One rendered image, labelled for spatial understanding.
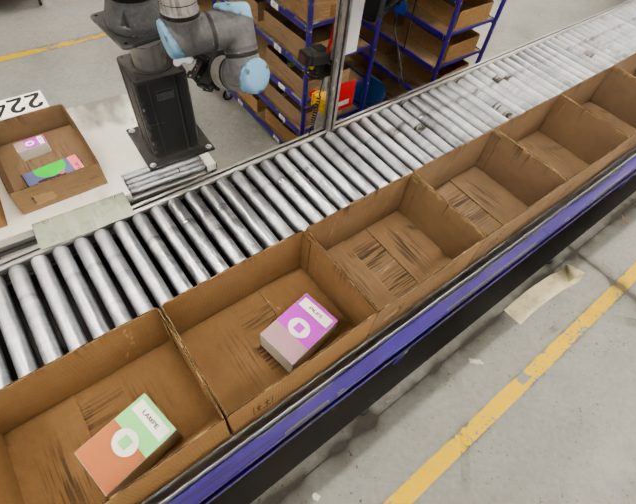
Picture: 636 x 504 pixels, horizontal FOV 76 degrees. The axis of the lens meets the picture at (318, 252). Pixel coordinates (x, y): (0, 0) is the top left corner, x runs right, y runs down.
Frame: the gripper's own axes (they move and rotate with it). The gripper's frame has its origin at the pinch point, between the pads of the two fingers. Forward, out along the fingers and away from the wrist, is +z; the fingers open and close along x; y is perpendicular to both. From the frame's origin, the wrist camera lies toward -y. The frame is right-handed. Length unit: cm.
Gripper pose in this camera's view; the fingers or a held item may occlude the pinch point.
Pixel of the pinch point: (189, 61)
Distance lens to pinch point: 151.0
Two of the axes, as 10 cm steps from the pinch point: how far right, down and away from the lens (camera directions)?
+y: -4.4, 9.0, -0.1
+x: 5.4, 2.8, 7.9
